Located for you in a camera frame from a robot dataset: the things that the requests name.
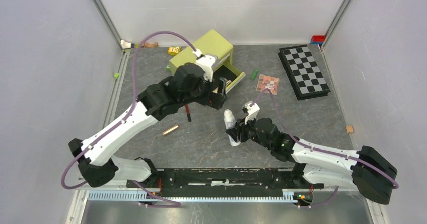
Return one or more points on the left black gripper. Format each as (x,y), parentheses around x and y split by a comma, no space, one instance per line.
(215,99)

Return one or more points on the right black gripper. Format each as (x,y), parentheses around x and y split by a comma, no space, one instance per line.
(240,127)

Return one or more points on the white plastic bottle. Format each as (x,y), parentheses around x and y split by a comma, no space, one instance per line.
(229,120)

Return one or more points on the green metal drawer box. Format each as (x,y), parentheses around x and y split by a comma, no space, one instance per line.
(214,54)

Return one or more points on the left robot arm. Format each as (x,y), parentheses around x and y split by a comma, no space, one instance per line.
(95,156)

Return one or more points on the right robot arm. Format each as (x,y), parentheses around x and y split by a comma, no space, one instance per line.
(364,170)

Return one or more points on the red black lip pencil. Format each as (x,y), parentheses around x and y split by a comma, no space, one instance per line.
(188,113)

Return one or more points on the yellow toy car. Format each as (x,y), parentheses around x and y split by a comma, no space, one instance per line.
(174,50)

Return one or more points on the rose gold lipstick tube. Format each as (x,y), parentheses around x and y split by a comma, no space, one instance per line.
(170,130)

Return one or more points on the pink eyeshadow palette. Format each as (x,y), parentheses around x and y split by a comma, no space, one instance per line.
(268,82)

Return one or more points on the black white checkerboard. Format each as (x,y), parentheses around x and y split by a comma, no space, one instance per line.
(303,72)

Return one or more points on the wooden toy blocks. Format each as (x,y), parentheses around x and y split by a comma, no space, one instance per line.
(128,45)

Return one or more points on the small wooden cube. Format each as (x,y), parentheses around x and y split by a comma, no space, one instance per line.
(349,129)

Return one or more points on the red blue blocks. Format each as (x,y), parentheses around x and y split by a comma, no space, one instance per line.
(317,39)

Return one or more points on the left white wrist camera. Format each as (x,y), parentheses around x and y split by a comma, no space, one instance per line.
(206,62)

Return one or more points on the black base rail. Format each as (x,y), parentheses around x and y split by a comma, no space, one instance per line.
(226,182)

